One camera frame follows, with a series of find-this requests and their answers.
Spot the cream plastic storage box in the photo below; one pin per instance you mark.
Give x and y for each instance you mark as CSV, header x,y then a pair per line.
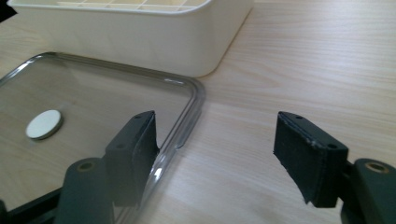
x,y
140,37

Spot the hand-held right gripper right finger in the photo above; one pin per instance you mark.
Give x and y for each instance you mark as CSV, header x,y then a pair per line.
x,y
314,161

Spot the dark object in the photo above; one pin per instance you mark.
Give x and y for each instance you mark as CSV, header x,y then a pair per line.
x,y
5,12

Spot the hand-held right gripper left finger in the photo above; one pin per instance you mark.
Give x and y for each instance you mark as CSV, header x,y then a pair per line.
x,y
130,161

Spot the clear plastic box lid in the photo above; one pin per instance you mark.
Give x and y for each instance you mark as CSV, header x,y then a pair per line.
x,y
93,102

